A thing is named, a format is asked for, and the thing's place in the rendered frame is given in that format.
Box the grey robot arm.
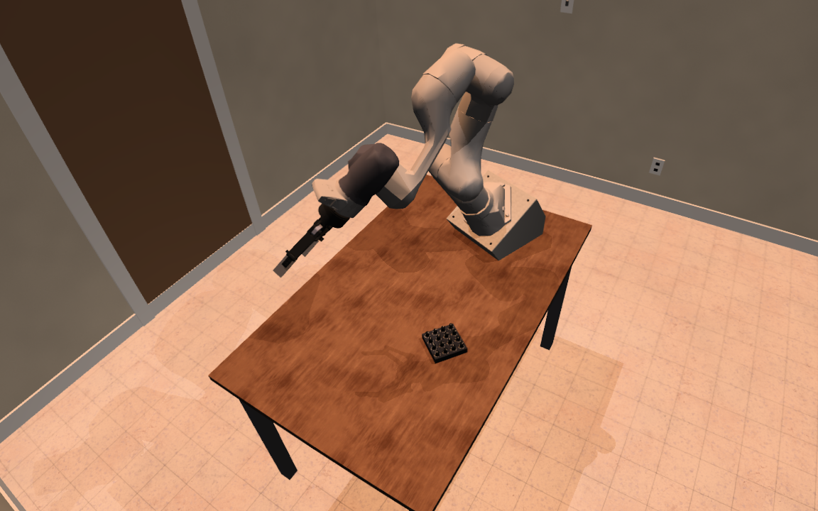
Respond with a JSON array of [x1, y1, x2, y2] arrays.
[[312, 43, 514, 236]]

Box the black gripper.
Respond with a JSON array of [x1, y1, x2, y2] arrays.
[[273, 204, 350, 278]]

